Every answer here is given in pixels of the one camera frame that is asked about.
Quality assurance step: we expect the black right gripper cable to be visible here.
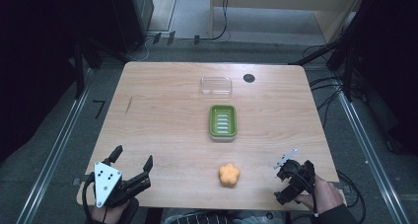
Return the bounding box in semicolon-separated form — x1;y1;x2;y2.
335;169;367;224

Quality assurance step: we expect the clear plastic lid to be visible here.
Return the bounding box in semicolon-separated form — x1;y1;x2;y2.
199;75;234;98

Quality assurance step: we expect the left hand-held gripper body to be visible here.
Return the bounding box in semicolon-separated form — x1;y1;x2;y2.
93;161;153;209

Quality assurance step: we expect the dark cabinet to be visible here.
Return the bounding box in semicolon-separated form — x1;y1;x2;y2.
106;0;156;55

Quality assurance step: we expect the orange flower-shaped soap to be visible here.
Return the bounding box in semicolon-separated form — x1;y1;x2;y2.
218;162;242;187

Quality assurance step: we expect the metal floor rail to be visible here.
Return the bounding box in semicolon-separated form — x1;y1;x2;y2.
15;67;95;224
336;90;412;224

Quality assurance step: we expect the black hanging cable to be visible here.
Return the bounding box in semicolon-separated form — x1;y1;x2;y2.
193;0;232;44

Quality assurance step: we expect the person's left hand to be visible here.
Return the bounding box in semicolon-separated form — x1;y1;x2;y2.
91;199;130;224

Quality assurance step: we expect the black stand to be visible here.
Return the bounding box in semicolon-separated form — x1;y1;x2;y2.
70;36;132;100
289;6;366;104

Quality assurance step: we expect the green soap dish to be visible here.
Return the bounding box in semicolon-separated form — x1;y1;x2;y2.
208;104;239;142

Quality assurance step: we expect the person's striped clothing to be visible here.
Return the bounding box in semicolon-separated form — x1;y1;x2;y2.
163;207;289;224

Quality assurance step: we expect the person's right hand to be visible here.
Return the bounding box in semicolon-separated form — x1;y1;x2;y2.
295;174;345;216

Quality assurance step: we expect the bundle of black floor cables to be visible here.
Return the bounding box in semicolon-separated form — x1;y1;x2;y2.
302;42;349;128

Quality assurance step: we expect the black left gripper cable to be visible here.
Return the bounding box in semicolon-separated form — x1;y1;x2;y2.
81;172;100;224

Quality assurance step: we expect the light wooden cabinet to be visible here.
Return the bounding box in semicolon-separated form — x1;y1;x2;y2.
209;0;368;44

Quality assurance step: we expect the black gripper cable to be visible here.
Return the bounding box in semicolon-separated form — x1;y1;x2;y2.
335;169;367;224
81;172;100;224

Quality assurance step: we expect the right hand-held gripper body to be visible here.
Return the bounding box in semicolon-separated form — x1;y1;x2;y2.
273;147;317;198

